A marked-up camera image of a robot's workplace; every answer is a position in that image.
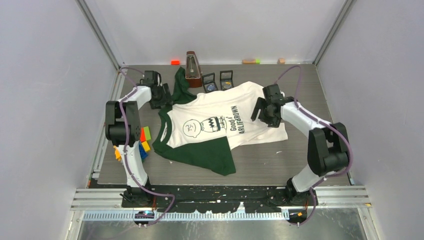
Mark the green and white t-shirt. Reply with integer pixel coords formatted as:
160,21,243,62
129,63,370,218
152,67,288,176

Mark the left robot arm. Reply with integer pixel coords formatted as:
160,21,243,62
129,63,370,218
105,70,172,207

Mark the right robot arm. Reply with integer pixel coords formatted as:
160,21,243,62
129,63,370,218
251,84,353,203

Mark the black box with gold brooch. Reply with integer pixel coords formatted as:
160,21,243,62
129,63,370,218
219,70,234,91

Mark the black box with blue brooch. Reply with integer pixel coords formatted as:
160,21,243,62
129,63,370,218
201,73,218,93

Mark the brown wooden metronome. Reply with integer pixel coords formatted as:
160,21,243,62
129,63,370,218
185,51,202,88

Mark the light green wooden block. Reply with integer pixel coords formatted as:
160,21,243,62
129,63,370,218
143,126,152,142

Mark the tan and green block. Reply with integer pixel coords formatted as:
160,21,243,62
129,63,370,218
242,59,261,65

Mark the red wooden block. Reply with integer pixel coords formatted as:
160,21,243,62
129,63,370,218
139,128,147,142

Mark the pile of colourful toy bricks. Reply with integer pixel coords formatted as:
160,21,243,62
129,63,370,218
113,141,151,163

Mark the red block at wall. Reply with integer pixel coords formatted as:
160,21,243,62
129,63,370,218
170,59,181,65

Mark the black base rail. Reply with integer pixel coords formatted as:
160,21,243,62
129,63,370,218
120,185,318,214

